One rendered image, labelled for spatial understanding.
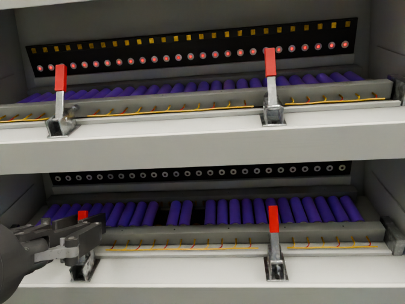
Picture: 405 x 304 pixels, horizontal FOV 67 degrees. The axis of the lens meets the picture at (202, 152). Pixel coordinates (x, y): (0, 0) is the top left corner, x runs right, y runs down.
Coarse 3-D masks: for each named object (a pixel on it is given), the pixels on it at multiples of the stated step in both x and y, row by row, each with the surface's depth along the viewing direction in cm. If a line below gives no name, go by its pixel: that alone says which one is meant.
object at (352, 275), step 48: (384, 192) 47; (384, 240) 44; (48, 288) 42; (96, 288) 42; (144, 288) 41; (192, 288) 40; (240, 288) 40; (288, 288) 39; (336, 288) 38; (384, 288) 38
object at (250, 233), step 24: (120, 240) 48; (144, 240) 47; (168, 240) 47; (192, 240) 46; (216, 240) 46; (240, 240) 46; (264, 240) 45; (288, 240) 45; (312, 240) 45; (336, 240) 44; (360, 240) 44
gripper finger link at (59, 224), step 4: (72, 216) 44; (76, 216) 45; (56, 220) 40; (60, 220) 41; (64, 220) 42; (68, 220) 43; (72, 220) 44; (76, 220) 45; (52, 224) 40; (56, 224) 40; (60, 224) 41; (64, 224) 42; (68, 224) 43; (72, 224) 44; (52, 228) 40; (56, 228) 40; (60, 228) 41
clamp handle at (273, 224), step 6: (270, 210) 41; (276, 210) 41; (270, 216) 41; (276, 216) 41; (270, 222) 41; (276, 222) 41; (270, 228) 41; (276, 228) 40; (276, 234) 41; (276, 240) 40; (276, 246) 40; (276, 252) 40; (276, 258) 40
